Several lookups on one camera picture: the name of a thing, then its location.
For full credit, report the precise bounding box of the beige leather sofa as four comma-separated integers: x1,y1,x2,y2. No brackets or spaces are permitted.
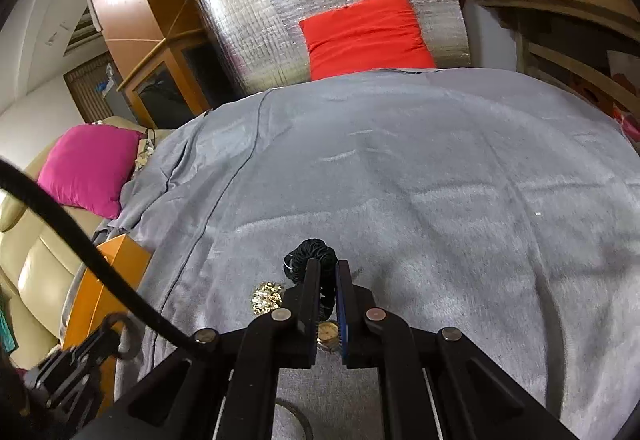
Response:
1,116,146,370

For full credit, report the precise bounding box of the red pillow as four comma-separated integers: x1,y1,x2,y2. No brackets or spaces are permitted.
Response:
299,0,436,81

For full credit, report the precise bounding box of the grey bed blanket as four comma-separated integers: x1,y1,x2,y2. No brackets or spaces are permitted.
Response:
96,69,639,439

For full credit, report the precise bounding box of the teal garment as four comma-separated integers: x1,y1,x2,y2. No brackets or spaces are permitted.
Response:
0,303,17,356

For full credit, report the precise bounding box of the gold pearl brooch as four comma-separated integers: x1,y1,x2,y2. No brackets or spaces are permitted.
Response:
250,282,284,317

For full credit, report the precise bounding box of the orange cardboard tray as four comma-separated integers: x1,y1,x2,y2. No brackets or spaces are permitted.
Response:
62,234,152,414

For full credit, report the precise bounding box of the silver gold wristwatch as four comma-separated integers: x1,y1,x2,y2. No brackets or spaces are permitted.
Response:
317,321,341,352

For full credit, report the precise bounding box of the magenta pillow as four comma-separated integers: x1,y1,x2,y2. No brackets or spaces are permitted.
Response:
37,124,142,219

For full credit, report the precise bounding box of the wooden cabinet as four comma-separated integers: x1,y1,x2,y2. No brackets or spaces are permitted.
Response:
91,0,235,128

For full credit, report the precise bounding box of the black beaded scrunchie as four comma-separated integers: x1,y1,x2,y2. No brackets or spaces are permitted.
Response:
283,239,337,321

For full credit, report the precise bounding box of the wooden shelf unit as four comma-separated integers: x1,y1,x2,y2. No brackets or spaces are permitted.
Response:
475,0,639,117

